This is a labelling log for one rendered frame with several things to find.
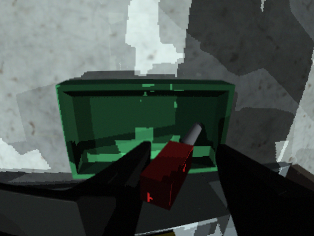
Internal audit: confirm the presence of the green tray floor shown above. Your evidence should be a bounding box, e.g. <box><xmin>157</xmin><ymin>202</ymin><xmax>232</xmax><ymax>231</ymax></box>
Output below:
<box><xmin>72</xmin><ymin>90</ymin><xmax>218</xmax><ymax>163</ymax></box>

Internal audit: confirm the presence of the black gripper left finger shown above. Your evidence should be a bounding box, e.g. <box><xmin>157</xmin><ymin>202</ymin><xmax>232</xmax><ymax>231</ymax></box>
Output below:
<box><xmin>0</xmin><ymin>141</ymin><xmax>152</xmax><ymax>236</ymax></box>

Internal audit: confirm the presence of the red-headed metal pin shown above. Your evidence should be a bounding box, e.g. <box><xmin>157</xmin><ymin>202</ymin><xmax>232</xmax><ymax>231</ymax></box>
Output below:
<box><xmin>140</xmin><ymin>122</ymin><xmax>204</xmax><ymax>210</ymax></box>

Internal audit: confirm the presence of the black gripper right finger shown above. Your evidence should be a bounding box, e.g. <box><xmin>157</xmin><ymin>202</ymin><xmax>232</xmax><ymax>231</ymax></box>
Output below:
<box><xmin>216</xmin><ymin>145</ymin><xmax>314</xmax><ymax>236</ymax></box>

